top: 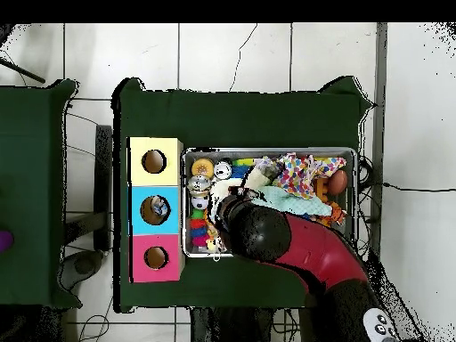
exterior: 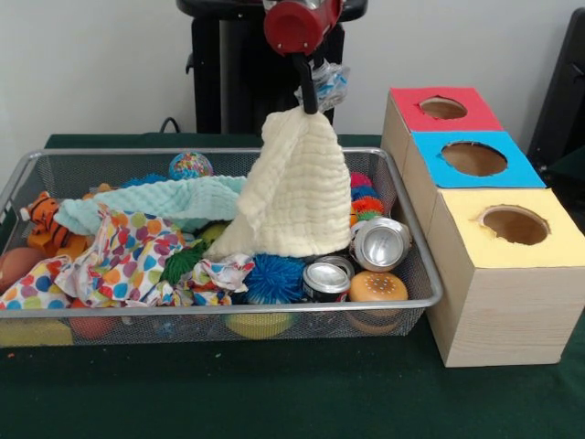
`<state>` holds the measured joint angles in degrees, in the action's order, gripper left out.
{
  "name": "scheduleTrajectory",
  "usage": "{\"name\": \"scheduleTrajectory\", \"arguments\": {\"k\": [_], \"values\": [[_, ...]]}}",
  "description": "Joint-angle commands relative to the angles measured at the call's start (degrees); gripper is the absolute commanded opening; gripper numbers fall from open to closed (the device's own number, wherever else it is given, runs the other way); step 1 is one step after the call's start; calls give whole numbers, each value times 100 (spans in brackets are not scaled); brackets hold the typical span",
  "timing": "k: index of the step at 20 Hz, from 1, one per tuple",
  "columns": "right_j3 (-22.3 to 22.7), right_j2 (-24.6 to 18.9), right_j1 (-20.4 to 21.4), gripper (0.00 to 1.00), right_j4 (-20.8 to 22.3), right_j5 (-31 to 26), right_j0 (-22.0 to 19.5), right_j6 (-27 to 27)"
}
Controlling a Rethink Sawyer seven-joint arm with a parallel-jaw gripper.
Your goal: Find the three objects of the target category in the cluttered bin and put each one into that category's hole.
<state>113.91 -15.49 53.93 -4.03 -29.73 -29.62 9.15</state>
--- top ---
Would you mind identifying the cream knitted cloth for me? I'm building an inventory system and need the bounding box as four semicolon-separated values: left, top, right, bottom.
209;174;272;202

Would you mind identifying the clear plastic bottle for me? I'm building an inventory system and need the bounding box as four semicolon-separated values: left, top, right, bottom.
149;198;171;221

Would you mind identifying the polka dot colourful cloth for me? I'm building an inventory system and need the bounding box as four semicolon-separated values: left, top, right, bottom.
270;151;347;200

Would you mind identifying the wooden box with three holes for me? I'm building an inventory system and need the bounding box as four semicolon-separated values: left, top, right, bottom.
126;136;185;284

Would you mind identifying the smooth silver can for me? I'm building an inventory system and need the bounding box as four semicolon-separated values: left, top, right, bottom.
187;175;210;197

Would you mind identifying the toy burger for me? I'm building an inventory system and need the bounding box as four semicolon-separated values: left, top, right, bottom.
191;158;215;178

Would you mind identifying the mint green fuzzy cloth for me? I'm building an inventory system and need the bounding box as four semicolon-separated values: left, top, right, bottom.
248;186;336;218

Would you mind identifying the brown toy football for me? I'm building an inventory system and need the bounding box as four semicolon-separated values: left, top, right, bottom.
327;169;350;198

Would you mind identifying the black upright panel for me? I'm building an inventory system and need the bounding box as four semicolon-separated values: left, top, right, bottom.
94;124;115;252

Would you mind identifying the grey round floor base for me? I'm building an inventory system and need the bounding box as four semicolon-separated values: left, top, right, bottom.
70;250;104;281

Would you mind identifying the dark green side table cloth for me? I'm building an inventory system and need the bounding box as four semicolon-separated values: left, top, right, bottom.
0;77;81;309

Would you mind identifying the purple object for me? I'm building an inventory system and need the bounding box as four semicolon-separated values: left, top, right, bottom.
0;229;15;254

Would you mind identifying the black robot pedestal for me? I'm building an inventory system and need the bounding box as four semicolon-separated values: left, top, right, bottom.
188;305;288;342

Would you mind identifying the shallow wire mesh bin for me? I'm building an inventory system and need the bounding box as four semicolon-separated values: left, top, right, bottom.
181;146;359;257

